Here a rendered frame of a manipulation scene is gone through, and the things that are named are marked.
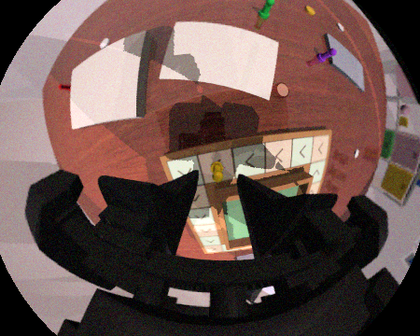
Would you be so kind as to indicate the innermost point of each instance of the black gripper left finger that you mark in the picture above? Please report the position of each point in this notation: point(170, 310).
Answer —
point(167, 205)

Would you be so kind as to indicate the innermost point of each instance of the purple game pawn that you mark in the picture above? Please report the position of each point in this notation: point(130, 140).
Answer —
point(323, 56)

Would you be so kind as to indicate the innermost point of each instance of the yellow pawn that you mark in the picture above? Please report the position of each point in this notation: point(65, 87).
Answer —
point(216, 168)

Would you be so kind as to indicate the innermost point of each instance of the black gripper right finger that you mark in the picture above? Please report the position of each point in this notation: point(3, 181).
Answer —
point(270, 216)

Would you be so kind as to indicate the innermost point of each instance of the yellow flat oval disc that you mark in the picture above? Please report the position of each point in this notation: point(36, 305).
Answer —
point(311, 10)

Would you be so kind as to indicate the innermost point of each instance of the white square ring of arrow tiles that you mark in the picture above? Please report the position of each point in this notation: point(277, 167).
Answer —
point(232, 182)

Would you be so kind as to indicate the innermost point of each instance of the white flat rectangular card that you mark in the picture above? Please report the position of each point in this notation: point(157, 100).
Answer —
point(220, 54)

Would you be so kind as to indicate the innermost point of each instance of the green game pawn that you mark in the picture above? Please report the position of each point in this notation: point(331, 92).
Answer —
point(264, 12)

